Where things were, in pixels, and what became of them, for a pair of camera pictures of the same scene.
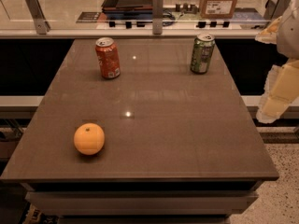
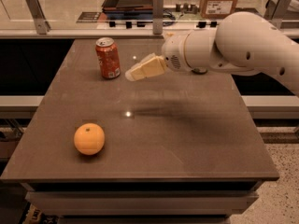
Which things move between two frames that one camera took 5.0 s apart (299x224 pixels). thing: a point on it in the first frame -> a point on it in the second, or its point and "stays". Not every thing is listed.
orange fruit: x=89 y=139 stays
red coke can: x=108 y=57 stays
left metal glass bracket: x=41 y=24 stays
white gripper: x=291 y=32 -> x=174 y=51
